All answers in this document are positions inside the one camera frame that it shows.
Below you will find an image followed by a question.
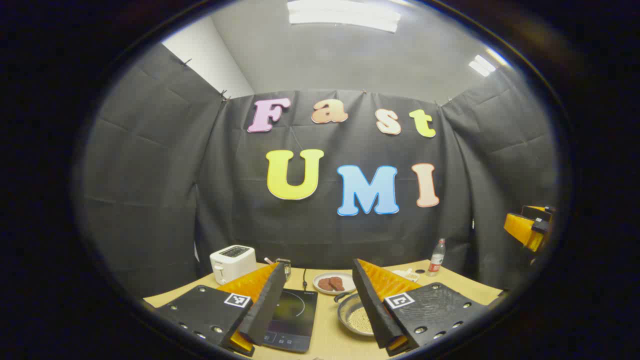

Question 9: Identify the small ceiling light panel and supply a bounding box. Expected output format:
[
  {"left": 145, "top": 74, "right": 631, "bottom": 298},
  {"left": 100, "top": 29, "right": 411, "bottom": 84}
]
[{"left": 468, "top": 54, "right": 497, "bottom": 77}]

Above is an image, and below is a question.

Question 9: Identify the large ceiling light panel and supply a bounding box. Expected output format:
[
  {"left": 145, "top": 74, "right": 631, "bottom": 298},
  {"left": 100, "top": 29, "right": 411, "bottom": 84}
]
[{"left": 287, "top": 0, "right": 402, "bottom": 33}]

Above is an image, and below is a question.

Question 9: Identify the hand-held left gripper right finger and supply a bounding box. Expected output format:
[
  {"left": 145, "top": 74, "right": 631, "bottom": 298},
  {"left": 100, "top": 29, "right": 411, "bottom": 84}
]
[{"left": 352, "top": 258, "right": 493, "bottom": 357}]

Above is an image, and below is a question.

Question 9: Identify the pile of soybeans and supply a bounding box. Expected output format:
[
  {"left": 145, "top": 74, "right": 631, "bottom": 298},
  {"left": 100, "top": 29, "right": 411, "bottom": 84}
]
[{"left": 347, "top": 306, "right": 375, "bottom": 335}]

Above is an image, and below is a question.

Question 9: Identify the white toaster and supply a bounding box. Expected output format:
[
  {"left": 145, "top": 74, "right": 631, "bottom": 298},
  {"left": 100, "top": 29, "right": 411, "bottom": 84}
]
[{"left": 209, "top": 245, "right": 258, "bottom": 286}]

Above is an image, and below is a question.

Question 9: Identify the black induction cooktop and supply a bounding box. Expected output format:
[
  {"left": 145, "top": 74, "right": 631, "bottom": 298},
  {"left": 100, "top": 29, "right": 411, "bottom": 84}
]
[{"left": 260, "top": 287, "right": 319, "bottom": 354}]

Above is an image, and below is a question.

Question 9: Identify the stainless steel pot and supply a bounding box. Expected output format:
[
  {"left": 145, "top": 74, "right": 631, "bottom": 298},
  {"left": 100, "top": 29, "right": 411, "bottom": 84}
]
[{"left": 334, "top": 291, "right": 381, "bottom": 337}]

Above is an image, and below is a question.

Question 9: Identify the clear plastic water bottle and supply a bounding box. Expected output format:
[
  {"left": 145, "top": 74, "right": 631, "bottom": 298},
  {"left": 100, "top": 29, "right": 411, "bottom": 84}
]
[{"left": 426, "top": 238, "right": 447, "bottom": 277}]

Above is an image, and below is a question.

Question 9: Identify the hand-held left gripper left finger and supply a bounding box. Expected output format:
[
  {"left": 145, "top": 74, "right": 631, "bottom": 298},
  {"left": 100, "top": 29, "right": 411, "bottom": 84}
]
[{"left": 152, "top": 262, "right": 287, "bottom": 358}]

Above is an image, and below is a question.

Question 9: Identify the white round plate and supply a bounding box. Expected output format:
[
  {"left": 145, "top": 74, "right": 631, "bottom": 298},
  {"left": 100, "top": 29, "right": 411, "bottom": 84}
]
[{"left": 312, "top": 272, "right": 358, "bottom": 296}]

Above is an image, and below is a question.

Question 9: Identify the black backdrop cloth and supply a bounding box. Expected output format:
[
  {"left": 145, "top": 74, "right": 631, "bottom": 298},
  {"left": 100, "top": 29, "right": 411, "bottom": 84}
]
[{"left": 80, "top": 42, "right": 558, "bottom": 301}]

